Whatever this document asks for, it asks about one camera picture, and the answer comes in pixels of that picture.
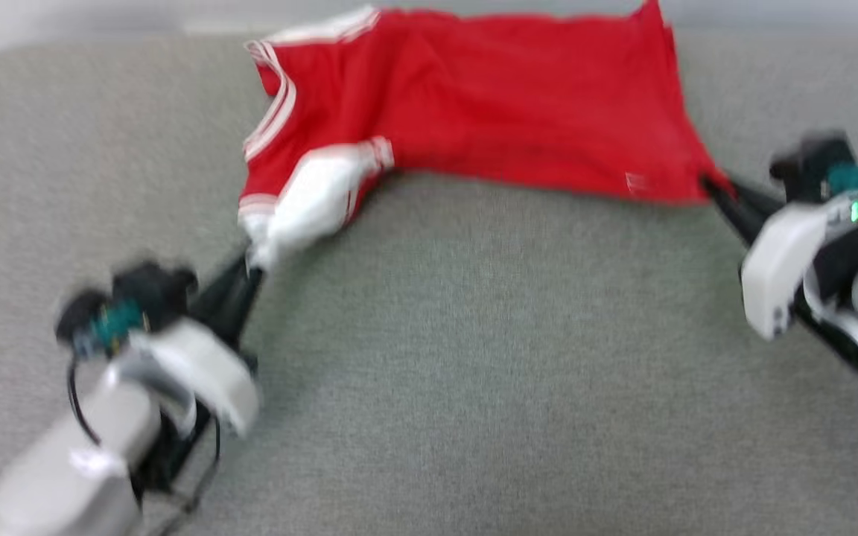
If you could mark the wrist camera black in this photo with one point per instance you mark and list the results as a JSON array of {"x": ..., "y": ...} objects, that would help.
[
  {"x": 138, "y": 294},
  {"x": 820, "y": 167}
]

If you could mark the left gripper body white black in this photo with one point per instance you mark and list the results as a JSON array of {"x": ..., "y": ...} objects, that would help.
[{"x": 205, "y": 372}]

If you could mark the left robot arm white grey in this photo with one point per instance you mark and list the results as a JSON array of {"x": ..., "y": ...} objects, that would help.
[{"x": 64, "y": 469}]

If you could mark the red and white sports garment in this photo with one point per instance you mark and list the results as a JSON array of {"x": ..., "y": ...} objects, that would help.
[{"x": 511, "y": 112}]

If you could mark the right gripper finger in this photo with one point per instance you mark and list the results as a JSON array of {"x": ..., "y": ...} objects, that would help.
[
  {"x": 749, "y": 195},
  {"x": 734, "y": 219}
]

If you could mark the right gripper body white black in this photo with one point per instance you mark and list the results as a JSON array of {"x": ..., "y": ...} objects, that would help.
[{"x": 783, "y": 260}]

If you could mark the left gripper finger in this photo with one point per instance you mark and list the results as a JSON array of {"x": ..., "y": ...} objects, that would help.
[
  {"x": 220, "y": 294},
  {"x": 244, "y": 309}
]

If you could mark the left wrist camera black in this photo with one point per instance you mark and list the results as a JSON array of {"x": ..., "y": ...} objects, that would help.
[{"x": 138, "y": 294}]

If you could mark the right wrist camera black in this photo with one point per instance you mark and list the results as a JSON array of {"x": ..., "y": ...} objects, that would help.
[{"x": 820, "y": 167}]

